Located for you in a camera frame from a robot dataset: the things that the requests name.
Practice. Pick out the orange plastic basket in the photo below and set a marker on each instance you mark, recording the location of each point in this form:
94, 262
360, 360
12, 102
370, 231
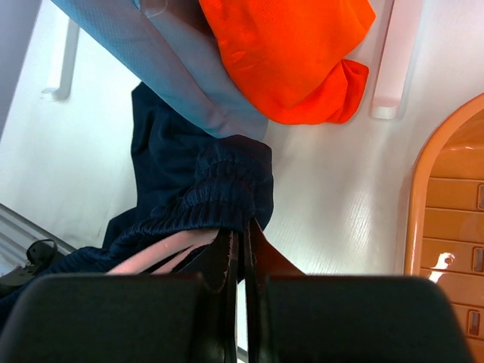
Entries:
444, 238

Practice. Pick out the silver white clothes rack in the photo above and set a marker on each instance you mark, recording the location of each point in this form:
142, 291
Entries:
395, 60

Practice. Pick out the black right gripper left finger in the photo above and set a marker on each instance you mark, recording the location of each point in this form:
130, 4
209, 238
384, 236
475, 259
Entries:
189, 316

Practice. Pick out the pink clothes hanger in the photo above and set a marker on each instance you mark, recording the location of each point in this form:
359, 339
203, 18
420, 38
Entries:
175, 248

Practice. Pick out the navy blue shorts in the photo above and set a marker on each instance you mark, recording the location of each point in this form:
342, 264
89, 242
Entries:
185, 180

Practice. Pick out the light blue shorts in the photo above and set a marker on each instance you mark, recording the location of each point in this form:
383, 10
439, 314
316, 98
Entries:
170, 47

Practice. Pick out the orange shorts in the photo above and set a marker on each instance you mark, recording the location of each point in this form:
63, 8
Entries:
289, 58

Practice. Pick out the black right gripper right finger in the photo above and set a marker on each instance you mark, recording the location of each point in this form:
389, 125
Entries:
295, 317

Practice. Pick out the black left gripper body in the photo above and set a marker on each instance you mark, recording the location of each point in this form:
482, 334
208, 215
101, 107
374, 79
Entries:
40, 255

